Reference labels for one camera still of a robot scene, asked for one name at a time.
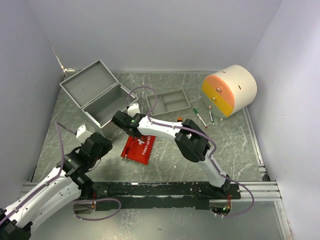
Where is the red first aid pouch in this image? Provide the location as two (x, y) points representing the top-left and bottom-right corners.
(120, 135), (156, 165)

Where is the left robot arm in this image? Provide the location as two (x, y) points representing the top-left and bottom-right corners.
(0, 132), (113, 240)

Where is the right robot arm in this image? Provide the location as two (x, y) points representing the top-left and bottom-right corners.
(111, 110), (231, 199)

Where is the grey open storage case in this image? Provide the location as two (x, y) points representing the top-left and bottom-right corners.
(60, 60), (139, 138)

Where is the grey divided tray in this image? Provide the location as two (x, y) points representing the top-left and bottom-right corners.
(146, 89), (191, 117)

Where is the green cap marker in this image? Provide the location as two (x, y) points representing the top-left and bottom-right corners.
(193, 108), (208, 128)

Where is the beige cylinder drum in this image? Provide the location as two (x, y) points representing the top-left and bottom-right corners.
(200, 65), (257, 119)

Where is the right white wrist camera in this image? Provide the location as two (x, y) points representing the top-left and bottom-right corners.
(127, 102), (141, 117)

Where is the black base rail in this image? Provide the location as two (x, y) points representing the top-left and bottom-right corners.
(79, 181), (241, 210)

